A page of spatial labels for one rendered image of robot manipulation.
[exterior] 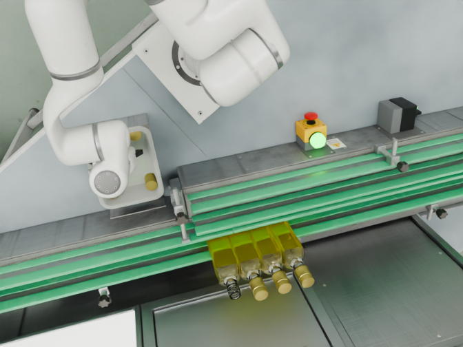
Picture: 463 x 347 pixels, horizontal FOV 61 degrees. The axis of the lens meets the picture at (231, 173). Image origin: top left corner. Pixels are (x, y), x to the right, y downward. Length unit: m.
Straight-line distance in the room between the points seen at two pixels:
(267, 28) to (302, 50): 0.45
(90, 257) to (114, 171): 0.38
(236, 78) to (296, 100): 0.50
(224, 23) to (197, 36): 0.05
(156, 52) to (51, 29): 0.38
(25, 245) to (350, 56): 1.05
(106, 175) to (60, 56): 0.24
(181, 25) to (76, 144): 0.30
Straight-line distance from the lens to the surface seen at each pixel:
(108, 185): 0.81
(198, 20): 0.65
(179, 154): 1.16
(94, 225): 1.19
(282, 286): 0.97
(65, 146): 0.80
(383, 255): 1.31
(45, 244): 1.19
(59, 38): 0.67
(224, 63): 0.71
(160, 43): 0.99
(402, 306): 1.19
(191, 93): 1.02
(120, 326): 1.15
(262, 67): 0.72
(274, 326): 1.07
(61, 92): 0.72
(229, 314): 1.10
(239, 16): 0.67
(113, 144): 0.78
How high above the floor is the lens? 1.77
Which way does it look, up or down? 57 degrees down
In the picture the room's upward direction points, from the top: 154 degrees clockwise
